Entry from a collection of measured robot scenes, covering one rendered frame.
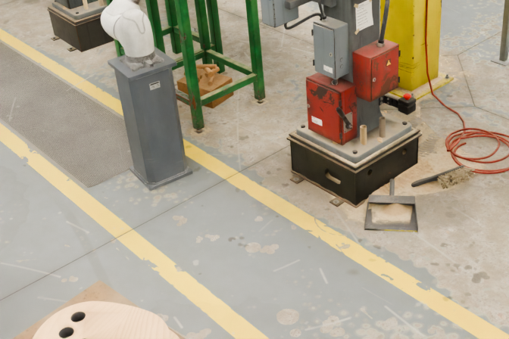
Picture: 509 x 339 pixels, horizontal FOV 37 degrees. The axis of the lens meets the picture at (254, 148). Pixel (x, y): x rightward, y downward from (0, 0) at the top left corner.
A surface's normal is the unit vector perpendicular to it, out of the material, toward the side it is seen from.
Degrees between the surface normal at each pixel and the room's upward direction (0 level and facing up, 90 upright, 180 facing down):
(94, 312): 0
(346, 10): 90
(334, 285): 0
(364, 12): 89
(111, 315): 0
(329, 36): 90
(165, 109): 90
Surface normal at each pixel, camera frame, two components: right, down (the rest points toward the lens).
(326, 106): -0.76, 0.40
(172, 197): -0.08, -0.84
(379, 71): 0.65, 0.36
